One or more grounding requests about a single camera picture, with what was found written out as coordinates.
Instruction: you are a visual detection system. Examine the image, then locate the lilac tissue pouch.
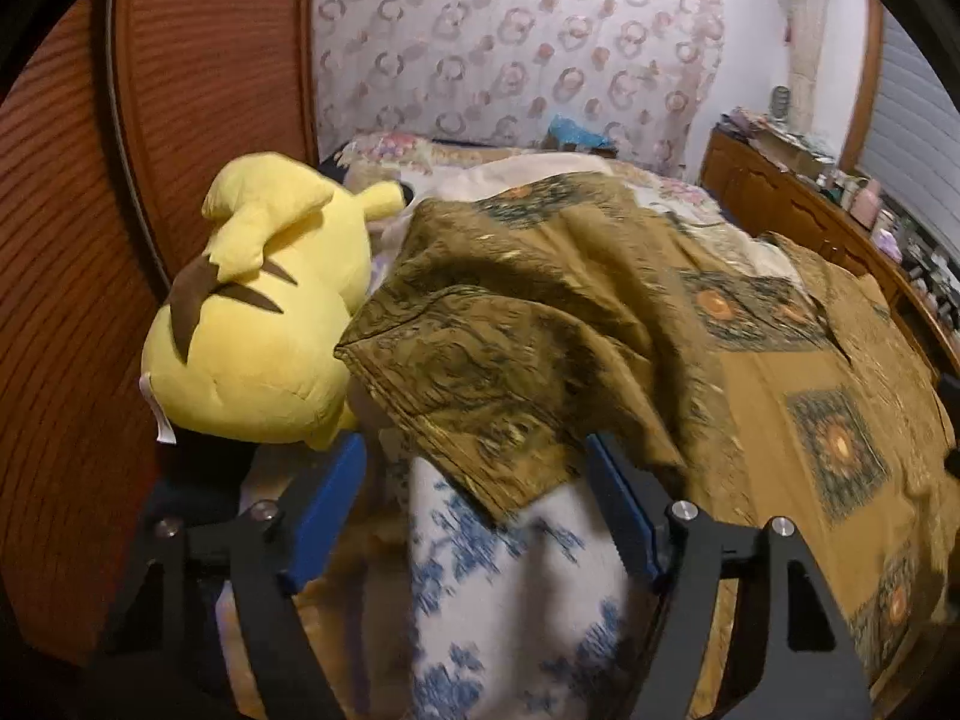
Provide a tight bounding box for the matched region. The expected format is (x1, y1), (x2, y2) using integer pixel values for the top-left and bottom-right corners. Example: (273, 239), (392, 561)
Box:
(871, 229), (903, 265)

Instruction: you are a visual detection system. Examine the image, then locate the tied beige window curtain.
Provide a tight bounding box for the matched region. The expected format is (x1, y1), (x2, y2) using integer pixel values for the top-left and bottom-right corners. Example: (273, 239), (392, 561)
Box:
(789, 0), (828, 133)

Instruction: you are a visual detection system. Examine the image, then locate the pink bottle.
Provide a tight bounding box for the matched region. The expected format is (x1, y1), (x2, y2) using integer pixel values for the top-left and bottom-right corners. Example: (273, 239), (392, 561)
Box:
(850, 179), (882, 231)

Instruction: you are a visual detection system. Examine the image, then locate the floral bed quilt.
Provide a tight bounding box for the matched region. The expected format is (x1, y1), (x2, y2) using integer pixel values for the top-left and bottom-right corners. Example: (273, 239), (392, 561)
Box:
(324, 132), (802, 286)

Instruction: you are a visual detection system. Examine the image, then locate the yellow plush toy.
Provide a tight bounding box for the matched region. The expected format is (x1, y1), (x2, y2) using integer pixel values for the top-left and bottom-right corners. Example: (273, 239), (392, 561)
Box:
(139, 153), (405, 450)

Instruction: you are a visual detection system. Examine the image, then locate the blue item on box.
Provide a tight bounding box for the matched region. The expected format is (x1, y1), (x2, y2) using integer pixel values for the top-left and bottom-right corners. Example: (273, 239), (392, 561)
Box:
(542, 115), (619, 158)

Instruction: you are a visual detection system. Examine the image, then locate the pink pillow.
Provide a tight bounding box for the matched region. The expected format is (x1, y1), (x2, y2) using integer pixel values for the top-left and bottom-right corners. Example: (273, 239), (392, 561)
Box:
(373, 151), (613, 255)

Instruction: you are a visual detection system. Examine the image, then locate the wooden sideboard cabinet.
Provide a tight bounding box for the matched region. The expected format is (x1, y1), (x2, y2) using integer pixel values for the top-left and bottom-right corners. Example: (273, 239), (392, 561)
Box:
(700, 128), (958, 376)

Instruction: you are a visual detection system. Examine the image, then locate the cardboard box on cabinet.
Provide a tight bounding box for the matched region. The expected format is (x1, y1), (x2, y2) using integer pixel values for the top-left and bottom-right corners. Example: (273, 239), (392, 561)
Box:
(750, 128), (835, 181)

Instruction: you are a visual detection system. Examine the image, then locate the brown gold patterned garment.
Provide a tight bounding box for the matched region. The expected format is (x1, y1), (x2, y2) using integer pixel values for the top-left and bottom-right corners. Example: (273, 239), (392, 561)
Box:
(337, 172), (958, 718)

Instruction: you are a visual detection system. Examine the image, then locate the grey window blind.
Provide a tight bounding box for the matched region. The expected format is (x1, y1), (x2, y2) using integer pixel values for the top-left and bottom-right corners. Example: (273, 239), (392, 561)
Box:
(859, 10), (960, 260)

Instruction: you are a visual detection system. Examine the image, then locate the blue white floral sheet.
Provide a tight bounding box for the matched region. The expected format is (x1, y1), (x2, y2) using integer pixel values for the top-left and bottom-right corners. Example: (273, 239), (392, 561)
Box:
(216, 455), (640, 720)

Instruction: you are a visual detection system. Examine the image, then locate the pink circle patterned curtain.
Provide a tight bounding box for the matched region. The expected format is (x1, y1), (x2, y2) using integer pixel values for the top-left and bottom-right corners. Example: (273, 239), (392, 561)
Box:
(313, 0), (724, 176)

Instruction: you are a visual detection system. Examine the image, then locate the small white round fan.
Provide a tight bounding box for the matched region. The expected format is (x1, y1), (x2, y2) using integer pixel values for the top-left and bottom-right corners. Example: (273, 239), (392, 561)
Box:
(768, 85), (791, 122)

